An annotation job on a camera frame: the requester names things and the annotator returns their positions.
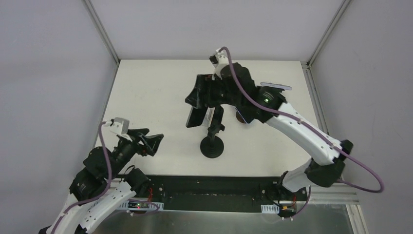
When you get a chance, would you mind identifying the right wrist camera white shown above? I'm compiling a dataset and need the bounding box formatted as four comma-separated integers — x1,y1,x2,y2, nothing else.
209,47,229,78

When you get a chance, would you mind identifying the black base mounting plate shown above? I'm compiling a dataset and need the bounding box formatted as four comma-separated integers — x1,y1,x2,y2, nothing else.
137,175,294,213

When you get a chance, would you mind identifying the cream phone black screen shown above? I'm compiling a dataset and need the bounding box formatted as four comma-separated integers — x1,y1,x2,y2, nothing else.
206,108,214,122

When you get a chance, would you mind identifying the light blue phone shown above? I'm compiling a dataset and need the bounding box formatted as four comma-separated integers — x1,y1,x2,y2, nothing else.
236,113,249,124

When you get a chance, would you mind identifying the left white cable duct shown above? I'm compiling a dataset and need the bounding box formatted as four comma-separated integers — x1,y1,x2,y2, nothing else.
117,200,164,211

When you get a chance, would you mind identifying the lavender phone black screen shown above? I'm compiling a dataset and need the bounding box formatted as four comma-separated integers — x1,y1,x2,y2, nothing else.
186,107,208,128

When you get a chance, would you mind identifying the lavender phone seen edge-on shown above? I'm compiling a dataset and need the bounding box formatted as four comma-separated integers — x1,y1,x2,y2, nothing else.
260,82,292,91

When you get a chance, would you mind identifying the white cable duct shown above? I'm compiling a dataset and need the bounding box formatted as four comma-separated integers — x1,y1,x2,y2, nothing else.
117,200,164,211
261,204,280,214

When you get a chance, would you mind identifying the wooden round-base phone stand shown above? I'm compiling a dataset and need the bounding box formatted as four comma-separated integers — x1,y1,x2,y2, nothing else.
235,112,245,124

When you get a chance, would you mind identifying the black round-base phone stand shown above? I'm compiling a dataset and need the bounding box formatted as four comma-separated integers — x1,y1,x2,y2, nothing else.
200,106,225,158

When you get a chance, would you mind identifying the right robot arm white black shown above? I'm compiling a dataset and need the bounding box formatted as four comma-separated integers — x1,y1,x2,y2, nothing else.
185,63,353,200

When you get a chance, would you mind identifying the right white cable duct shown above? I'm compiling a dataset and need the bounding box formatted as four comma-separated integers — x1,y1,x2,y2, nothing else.
261,204,280,214

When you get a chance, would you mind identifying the orange connector with wires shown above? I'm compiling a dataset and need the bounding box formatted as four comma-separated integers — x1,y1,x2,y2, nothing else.
278,205,297,221

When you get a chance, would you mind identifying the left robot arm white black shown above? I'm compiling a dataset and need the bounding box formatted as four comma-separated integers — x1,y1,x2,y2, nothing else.
39,128,164,234

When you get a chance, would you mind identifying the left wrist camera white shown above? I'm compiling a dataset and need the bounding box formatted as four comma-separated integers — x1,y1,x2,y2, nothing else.
103,117,130,135

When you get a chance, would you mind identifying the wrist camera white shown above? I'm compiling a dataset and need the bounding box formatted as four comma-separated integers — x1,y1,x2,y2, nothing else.
103,117,130,135
209,47,229,78

